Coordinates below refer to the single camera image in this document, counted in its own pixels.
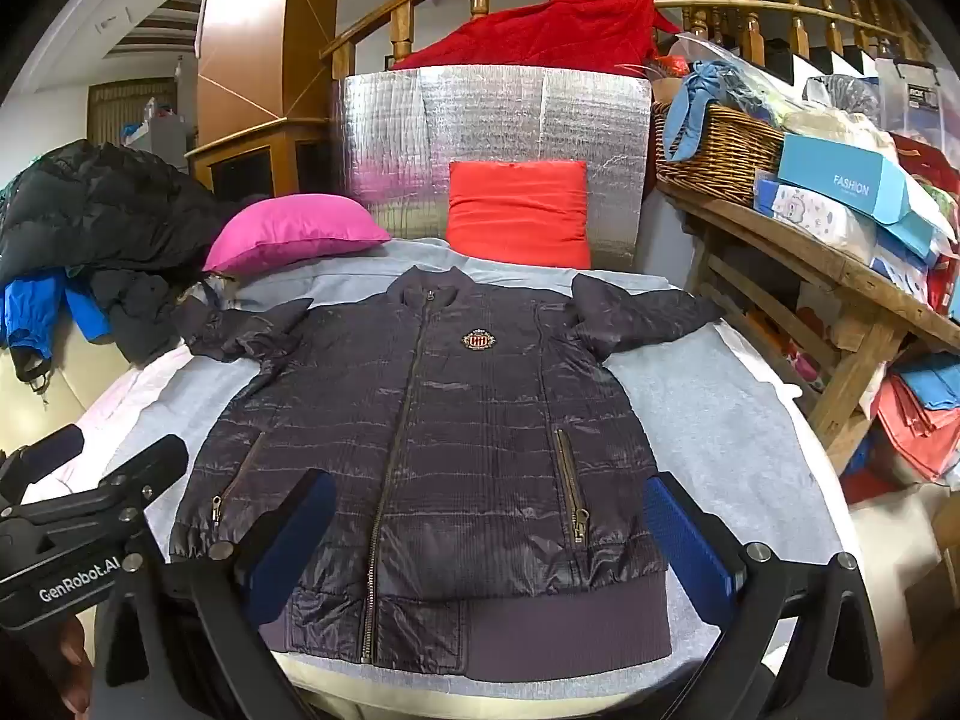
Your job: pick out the white printed package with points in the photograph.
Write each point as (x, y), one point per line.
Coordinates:
(810, 214)

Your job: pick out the clear plastic storage box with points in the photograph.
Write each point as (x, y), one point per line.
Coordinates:
(911, 105)

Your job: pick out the wooden cabinet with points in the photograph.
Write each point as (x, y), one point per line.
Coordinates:
(247, 37)

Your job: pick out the silver insulation mat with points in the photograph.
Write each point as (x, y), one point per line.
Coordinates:
(495, 112)

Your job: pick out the wooden stair railing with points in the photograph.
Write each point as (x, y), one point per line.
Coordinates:
(403, 26)

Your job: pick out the wicker basket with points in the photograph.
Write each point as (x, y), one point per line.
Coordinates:
(720, 150)

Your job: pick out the pink pillow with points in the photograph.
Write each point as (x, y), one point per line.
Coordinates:
(292, 232)

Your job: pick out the red pillow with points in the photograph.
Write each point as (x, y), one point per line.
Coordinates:
(517, 210)

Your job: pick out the red blanket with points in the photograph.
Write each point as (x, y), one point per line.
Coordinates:
(540, 37)

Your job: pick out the cream sofa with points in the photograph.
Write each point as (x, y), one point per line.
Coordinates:
(22, 405)

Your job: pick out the grey blanket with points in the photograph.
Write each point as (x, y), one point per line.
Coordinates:
(697, 420)

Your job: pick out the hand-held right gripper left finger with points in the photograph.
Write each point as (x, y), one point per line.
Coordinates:
(300, 540)

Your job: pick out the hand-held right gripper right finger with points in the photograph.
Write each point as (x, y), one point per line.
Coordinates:
(690, 547)

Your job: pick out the stack of folded cloths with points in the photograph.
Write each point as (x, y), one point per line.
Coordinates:
(911, 420)

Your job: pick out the person's left hand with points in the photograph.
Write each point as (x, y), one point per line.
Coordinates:
(71, 656)

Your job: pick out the red bag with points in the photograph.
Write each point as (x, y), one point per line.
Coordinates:
(930, 165)

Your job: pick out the clear plastic bag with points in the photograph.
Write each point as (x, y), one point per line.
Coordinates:
(832, 127)

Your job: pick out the brown cardboard box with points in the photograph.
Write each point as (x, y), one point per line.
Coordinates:
(937, 562)

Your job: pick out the dark quilted jacket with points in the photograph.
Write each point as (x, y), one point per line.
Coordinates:
(465, 427)

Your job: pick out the black down jacket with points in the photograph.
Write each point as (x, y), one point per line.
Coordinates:
(97, 202)

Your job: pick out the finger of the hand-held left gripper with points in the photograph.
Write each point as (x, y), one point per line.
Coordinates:
(49, 446)
(120, 465)

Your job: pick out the light blue cardboard box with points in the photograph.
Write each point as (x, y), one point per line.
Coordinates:
(840, 176)

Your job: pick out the wooden table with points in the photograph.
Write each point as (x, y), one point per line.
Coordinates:
(825, 262)

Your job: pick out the blue jacket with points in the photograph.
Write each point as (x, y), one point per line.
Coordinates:
(30, 315)

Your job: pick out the blue cloth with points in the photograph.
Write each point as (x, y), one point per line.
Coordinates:
(690, 101)

